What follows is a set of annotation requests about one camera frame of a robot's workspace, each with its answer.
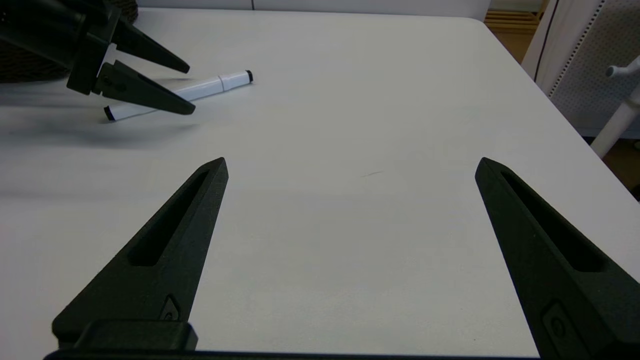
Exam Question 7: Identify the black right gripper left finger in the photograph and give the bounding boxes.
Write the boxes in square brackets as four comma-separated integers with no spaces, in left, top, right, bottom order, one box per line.
[51,157,230,351]

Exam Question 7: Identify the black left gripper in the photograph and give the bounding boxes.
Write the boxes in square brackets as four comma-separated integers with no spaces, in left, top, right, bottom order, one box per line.
[66,1,197,116]

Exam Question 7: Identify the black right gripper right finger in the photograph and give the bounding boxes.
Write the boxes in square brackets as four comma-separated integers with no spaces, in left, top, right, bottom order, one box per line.
[474,157,640,360]

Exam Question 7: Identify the white marker with black caps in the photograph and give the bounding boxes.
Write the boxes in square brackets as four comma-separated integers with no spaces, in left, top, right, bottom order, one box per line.
[103,70,255,122]

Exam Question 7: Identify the dark brown wicker basket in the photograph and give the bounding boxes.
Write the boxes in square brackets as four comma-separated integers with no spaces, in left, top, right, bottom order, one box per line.
[0,0,139,84]

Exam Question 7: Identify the white desk leg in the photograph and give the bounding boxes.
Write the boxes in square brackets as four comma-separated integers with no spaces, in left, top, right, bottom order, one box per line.
[590,81,640,159]

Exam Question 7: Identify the white perforated partition panel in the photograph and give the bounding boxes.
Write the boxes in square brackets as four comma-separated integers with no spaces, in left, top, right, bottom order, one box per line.
[522,0,640,139]

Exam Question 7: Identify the white desk crank handle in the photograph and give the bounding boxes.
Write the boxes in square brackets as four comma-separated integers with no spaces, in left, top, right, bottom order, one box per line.
[605,55,640,79]

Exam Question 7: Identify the wooden slatted frame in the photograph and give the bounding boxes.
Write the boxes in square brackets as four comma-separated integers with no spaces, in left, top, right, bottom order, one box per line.
[483,11,544,37]

